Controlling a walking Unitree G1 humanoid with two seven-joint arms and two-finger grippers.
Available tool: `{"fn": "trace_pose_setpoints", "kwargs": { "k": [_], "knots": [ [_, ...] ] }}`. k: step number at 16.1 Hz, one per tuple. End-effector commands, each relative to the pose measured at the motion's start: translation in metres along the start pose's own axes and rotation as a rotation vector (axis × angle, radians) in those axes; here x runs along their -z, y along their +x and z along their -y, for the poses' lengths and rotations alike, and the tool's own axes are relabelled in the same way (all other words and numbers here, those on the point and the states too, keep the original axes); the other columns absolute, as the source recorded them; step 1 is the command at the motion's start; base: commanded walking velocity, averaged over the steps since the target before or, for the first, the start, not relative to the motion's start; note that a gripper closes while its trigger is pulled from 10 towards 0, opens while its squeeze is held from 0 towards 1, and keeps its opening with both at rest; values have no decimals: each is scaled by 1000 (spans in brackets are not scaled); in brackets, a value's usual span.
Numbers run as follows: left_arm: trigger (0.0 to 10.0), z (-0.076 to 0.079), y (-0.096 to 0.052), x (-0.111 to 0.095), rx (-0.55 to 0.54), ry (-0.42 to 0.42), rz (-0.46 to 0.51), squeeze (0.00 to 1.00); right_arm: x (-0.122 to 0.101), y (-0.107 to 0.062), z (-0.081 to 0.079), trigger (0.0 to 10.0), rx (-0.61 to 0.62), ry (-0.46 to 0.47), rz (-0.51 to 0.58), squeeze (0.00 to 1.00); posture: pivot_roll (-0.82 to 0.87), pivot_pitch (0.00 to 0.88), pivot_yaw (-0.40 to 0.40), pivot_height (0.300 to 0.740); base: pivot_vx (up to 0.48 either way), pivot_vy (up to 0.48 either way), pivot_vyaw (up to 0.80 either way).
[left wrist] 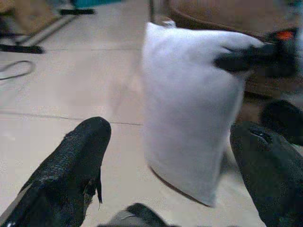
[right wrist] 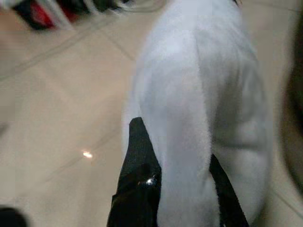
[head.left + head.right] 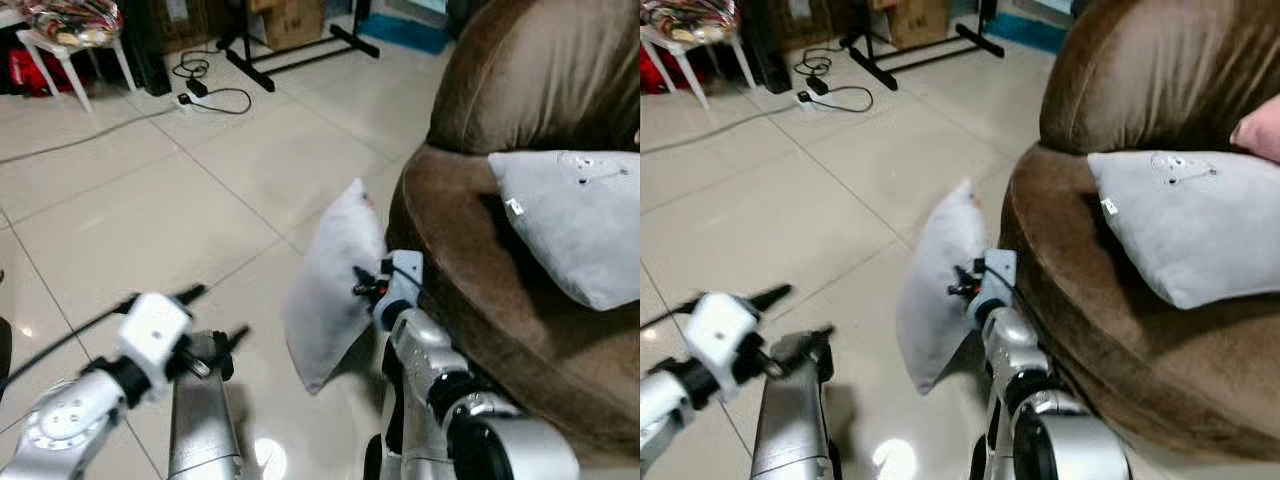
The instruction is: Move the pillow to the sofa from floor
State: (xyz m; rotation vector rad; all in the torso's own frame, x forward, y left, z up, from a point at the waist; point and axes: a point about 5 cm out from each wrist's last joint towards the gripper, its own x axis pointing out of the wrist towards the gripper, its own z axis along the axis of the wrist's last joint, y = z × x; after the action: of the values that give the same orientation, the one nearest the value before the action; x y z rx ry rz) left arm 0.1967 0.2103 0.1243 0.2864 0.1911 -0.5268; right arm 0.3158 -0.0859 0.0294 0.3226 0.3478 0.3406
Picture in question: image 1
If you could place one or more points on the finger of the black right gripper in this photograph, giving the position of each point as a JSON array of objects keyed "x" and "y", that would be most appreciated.
[{"x": 239, "y": 59}]

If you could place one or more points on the teal container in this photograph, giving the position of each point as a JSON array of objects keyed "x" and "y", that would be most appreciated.
[{"x": 94, "y": 2}]

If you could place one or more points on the white pillow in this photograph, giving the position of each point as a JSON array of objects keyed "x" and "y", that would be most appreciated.
[{"x": 187, "y": 99}]

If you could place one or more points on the brown cardboard box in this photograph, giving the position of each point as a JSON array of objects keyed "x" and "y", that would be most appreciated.
[{"x": 26, "y": 14}]

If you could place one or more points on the black stand foot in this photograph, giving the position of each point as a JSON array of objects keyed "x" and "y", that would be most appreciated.
[
  {"x": 77, "y": 11},
  {"x": 22, "y": 48}
]

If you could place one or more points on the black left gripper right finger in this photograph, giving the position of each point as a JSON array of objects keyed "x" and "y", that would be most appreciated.
[{"x": 274, "y": 179}]

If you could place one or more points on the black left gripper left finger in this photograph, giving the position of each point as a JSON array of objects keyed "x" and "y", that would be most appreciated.
[{"x": 64, "y": 170}]

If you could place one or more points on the black robot leg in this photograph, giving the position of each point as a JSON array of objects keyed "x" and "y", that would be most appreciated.
[{"x": 284, "y": 120}]

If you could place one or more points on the grey black robot foot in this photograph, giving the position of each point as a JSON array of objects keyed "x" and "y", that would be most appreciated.
[{"x": 139, "y": 216}]

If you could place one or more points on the brown sofa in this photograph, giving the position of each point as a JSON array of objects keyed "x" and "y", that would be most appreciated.
[{"x": 227, "y": 14}]

